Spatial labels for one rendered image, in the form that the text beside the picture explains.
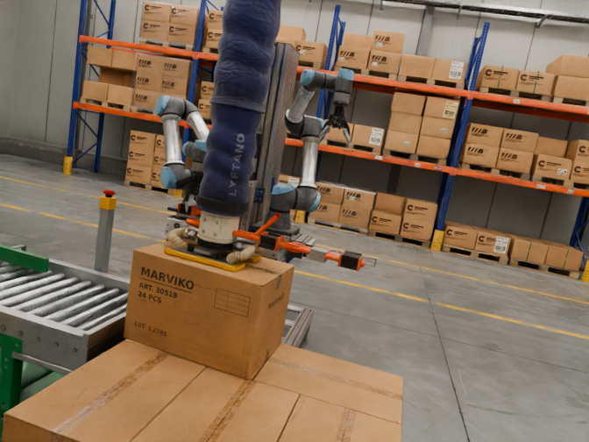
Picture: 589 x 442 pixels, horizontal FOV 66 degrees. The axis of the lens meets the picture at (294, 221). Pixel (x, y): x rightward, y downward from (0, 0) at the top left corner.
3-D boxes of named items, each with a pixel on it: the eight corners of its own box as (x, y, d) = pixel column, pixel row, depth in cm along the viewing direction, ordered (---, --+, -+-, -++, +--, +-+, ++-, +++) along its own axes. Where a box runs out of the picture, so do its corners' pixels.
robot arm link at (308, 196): (288, 210, 254) (297, 117, 261) (313, 214, 258) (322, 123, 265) (294, 208, 242) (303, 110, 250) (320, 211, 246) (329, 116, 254)
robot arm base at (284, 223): (267, 221, 259) (270, 204, 257) (293, 226, 256) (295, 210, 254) (259, 224, 244) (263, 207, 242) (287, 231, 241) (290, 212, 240)
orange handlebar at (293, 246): (162, 219, 204) (163, 211, 203) (195, 213, 233) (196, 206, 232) (363, 270, 180) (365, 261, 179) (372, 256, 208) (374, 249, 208)
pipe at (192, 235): (166, 244, 194) (168, 231, 193) (195, 236, 218) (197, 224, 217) (238, 263, 185) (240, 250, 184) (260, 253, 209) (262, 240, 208)
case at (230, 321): (123, 338, 197) (133, 249, 191) (173, 310, 235) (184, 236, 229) (247, 380, 180) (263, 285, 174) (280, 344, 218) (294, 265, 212)
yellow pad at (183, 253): (162, 253, 192) (164, 241, 192) (175, 249, 202) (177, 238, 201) (235, 273, 184) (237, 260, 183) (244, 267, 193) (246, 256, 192)
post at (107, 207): (83, 352, 283) (100, 196, 267) (91, 348, 290) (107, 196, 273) (93, 355, 282) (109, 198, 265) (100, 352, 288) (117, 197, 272)
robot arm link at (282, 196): (267, 205, 253) (271, 181, 250) (290, 208, 256) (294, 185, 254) (271, 209, 241) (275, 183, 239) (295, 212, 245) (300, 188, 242)
